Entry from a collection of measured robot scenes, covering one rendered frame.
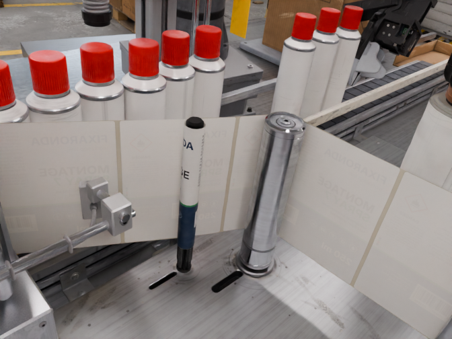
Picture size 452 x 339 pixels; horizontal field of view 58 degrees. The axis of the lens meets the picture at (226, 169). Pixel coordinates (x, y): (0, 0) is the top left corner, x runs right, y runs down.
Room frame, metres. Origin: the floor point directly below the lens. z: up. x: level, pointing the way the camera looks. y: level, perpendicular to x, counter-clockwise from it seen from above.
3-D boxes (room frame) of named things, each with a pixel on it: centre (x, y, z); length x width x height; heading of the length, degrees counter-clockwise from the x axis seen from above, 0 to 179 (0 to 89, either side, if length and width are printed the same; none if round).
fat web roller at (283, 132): (0.33, -0.05, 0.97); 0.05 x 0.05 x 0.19
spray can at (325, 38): (0.72, -0.14, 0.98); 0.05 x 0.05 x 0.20
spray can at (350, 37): (0.76, -0.18, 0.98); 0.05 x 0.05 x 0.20
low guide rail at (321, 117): (0.75, -0.22, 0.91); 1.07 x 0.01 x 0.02; 138
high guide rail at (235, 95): (0.80, -0.17, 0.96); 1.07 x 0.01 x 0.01; 138
